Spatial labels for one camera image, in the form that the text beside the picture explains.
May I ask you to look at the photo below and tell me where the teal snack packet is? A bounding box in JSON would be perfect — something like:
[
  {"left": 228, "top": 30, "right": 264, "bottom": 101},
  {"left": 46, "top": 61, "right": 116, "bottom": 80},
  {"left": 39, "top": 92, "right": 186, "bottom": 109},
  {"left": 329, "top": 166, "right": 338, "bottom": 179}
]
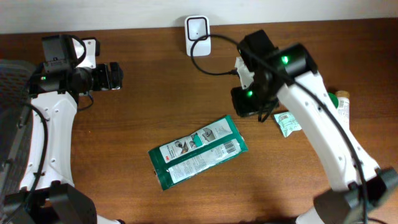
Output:
[{"left": 274, "top": 112, "right": 302, "bottom": 138}]

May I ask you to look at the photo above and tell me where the green lidded jar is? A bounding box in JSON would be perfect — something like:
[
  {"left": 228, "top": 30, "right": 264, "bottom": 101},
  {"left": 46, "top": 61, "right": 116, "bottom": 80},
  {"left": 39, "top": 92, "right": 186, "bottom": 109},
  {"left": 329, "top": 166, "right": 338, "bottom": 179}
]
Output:
[{"left": 328, "top": 92, "right": 339, "bottom": 108}]

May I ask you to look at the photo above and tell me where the white tube with gold cap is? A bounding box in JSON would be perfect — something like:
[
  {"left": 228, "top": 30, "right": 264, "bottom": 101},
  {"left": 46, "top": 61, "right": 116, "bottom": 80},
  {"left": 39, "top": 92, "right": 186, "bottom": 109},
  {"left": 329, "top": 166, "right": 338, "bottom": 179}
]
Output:
[{"left": 335, "top": 90, "right": 350, "bottom": 129}]

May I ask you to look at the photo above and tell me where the green 3M wipes pack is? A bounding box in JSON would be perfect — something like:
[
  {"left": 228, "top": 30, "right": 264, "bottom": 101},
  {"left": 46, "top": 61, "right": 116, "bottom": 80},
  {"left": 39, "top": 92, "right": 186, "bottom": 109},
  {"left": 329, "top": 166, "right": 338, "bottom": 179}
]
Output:
[{"left": 149, "top": 115, "right": 248, "bottom": 190}]

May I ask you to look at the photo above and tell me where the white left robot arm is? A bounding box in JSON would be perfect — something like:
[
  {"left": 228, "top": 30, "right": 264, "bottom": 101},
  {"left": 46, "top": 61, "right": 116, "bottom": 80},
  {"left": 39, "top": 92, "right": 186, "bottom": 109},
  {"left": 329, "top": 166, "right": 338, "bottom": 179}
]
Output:
[{"left": 1, "top": 34, "right": 123, "bottom": 223}]

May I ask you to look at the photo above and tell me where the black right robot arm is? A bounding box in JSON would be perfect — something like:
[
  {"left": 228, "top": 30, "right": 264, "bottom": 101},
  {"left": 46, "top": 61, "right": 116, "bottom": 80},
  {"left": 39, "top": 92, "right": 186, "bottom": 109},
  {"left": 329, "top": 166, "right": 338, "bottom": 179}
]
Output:
[{"left": 231, "top": 30, "right": 397, "bottom": 223}]

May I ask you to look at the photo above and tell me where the white barcode scanner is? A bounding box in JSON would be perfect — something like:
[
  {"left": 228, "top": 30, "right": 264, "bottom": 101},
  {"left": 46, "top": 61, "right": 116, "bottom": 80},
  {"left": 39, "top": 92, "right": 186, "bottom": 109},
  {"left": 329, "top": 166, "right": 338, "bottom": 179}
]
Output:
[{"left": 184, "top": 16, "right": 211, "bottom": 57}]

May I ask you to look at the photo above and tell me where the grey plastic basket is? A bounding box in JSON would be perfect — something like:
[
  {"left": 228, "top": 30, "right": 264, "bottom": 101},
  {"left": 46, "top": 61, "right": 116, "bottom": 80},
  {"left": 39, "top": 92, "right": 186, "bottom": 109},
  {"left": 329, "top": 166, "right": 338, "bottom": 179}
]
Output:
[{"left": 1, "top": 59, "right": 35, "bottom": 200}]

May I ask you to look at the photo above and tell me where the black right camera cable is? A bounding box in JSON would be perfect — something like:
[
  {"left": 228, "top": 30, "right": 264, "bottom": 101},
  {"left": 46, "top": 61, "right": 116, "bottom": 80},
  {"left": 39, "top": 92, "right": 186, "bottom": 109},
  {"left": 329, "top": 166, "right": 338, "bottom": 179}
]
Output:
[{"left": 190, "top": 33, "right": 371, "bottom": 224}]

